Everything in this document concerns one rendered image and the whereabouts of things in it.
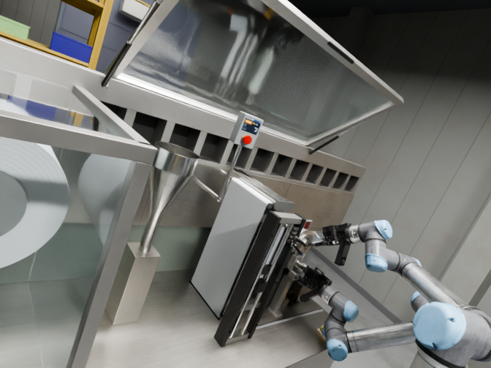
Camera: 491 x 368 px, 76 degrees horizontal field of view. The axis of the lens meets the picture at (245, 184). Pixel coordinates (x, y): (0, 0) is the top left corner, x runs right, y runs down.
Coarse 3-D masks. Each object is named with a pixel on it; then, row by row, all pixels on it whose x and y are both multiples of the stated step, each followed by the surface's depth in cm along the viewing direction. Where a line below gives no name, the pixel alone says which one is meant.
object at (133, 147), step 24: (0, 120) 41; (24, 120) 42; (48, 120) 46; (120, 120) 67; (48, 144) 45; (72, 144) 47; (96, 144) 49; (120, 144) 51; (144, 144) 56; (144, 168) 56; (120, 216) 57; (120, 240) 59; (96, 288) 60; (96, 312) 63; (72, 360) 65
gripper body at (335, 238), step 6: (324, 228) 136; (330, 228) 134; (336, 228) 135; (342, 228) 132; (348, 228) 129; (324, 234) 135; (330, 234) 134; (336, 234) 133; (342, 234) 132; (348, 234) 128; (330, 240) 133; (336, 240) 132; (348, 240) 128
